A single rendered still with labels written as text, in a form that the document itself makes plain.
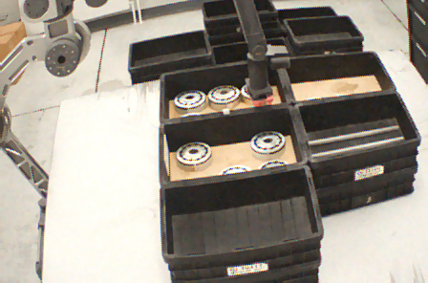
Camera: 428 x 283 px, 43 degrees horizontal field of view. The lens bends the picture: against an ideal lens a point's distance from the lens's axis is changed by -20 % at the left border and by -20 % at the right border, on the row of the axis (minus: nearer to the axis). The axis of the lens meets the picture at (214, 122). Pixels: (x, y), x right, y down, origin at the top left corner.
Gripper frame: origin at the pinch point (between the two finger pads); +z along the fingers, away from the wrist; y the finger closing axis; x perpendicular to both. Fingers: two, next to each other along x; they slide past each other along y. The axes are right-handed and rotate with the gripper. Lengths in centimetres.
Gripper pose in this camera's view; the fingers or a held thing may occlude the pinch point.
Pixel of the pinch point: (260, 110)
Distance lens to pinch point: 205.7
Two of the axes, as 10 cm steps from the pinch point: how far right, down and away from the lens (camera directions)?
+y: -1.9, -5.2, 8.3
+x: -9.8, 1.7, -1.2
